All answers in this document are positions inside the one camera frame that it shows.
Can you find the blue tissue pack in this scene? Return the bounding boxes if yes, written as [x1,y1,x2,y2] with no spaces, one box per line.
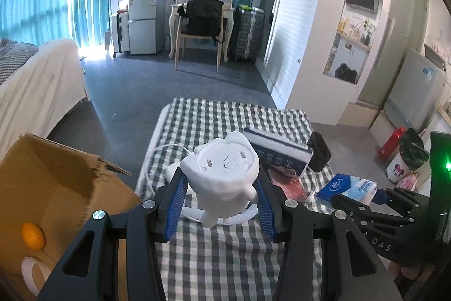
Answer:
[316,173,377,206]

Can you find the white tape roll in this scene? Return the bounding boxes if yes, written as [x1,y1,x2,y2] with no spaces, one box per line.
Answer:
[21,256,53,296]

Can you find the pink printed bag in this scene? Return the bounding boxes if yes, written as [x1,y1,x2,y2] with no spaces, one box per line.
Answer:
[395,172,421,190]

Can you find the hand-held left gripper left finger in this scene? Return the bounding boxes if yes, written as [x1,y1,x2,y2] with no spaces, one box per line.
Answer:
[37,168,188,301]

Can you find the blue and white box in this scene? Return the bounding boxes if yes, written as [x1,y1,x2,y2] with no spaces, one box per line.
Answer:
[242,128,314,177]

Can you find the white vanity desk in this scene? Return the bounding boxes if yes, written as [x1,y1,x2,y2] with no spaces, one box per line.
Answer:
[169,0,235,62]

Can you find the red bottle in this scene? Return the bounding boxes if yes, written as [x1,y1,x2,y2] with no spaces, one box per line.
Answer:
[377,127,406,162]

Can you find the person's right hand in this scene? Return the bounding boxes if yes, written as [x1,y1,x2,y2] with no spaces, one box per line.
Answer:
[389,263,428,292]

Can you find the black kitchen bag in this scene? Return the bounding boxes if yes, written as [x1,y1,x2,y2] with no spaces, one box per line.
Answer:
[334,63,360,84]

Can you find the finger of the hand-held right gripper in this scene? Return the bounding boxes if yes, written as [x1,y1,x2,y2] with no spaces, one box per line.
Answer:
[373,186,430,209]
[330,193,430,234]

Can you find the bed with beige cover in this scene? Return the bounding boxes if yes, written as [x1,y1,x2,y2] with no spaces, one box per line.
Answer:
[0,38,88,161]

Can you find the white cat-shaped desk fan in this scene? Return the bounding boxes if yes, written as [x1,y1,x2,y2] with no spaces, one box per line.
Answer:
[180,131,262,228]

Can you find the white louvered sliding door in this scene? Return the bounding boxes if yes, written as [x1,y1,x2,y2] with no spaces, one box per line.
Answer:
[262,0,321,111]

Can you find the bin with black liner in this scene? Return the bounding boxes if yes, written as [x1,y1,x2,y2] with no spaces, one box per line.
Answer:
[386,128,430,183]

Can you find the white suitcase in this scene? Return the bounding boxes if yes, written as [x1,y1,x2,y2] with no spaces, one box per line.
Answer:
[111,11,130,56]

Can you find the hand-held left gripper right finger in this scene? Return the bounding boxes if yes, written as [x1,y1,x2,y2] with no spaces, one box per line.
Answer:
[254,176,404,301]

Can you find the white cable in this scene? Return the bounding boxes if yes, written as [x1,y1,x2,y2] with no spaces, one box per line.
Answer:
[139,143,194,197]

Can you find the red rose-print notebook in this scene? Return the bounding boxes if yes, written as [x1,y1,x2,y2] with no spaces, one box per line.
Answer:
[266,165,316,205]

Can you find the grey patterned blanket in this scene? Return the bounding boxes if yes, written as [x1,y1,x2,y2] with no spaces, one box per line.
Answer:
[0,38,39,85]

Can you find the black suitcase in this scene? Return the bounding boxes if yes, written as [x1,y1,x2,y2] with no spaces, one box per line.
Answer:
[231,6,265,62]

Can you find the orange fruit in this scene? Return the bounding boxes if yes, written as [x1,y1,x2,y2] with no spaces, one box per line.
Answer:
[21,222,46,250]

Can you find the black pouch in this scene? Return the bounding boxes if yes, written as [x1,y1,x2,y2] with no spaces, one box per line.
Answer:
[307,132,332,173]

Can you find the wooden chair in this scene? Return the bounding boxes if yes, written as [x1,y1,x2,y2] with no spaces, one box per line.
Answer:
[175,0,228,74]

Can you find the brown cardboard box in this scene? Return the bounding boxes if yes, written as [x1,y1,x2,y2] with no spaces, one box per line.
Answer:
[0,133,143,301]

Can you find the grey mini fridge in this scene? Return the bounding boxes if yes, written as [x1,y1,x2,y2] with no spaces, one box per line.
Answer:
[127,0,165,55]

